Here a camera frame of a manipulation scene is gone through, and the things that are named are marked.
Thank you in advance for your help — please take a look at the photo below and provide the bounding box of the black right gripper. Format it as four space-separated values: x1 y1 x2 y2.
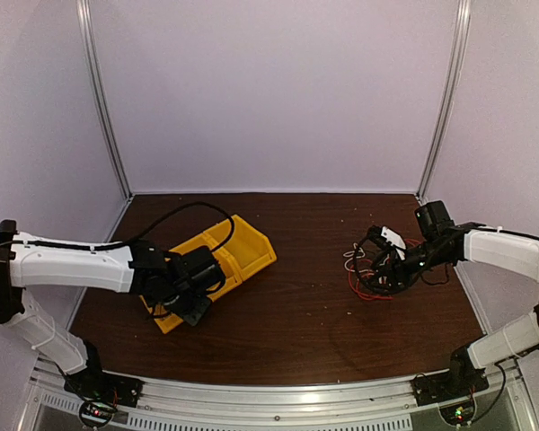
366 239 451 293

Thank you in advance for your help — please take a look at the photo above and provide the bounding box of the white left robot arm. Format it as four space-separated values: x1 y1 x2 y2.
0 220 225 399

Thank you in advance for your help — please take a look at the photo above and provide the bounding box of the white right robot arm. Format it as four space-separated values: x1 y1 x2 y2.
372 200 539 397

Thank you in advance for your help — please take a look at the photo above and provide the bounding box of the yellow bin near front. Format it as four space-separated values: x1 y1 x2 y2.
139 295 186 334

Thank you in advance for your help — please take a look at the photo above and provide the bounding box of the yellow middle bin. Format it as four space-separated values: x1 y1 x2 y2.
170 233 243 302

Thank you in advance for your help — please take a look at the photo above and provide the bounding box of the right controller board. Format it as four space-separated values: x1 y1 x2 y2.
439 401 476 427

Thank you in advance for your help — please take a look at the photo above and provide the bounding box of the controller board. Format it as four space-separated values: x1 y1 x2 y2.
439 401 476 427
78 400 117 427

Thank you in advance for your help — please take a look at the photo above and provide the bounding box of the left controller board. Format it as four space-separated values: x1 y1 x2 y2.
78 400 117 427

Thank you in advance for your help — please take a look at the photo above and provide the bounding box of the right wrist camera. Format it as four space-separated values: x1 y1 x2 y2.
367 225 406 260

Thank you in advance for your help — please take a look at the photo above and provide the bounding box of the black right camera cable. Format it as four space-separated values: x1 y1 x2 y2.
349 226 426 300

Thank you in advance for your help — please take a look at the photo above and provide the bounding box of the black camera cable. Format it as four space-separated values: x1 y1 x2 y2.
116 202 235 257
349 226 426 300

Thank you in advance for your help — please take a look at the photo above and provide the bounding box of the black left camera cable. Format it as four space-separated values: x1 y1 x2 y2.
116 202 235 257

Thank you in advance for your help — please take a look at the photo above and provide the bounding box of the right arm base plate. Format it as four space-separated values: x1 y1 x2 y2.
411 372 490 407

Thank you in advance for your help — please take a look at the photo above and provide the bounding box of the aluminium front rail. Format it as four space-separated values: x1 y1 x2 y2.
22 352 535 431

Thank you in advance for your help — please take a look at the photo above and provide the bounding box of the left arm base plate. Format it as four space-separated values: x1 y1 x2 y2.
60 367 144 408

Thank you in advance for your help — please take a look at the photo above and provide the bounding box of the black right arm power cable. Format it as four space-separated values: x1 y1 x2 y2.
466 340 539 426

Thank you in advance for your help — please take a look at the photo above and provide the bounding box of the aluminium corner post right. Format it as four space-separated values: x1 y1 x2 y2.
416 0 472 204

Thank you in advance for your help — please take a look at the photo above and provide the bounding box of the aluminium corner post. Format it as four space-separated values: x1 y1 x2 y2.
416 0 472 204
75 0 133 199

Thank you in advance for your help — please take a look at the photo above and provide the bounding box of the aluminium corner post left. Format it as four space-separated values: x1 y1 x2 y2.
75 0 133 199

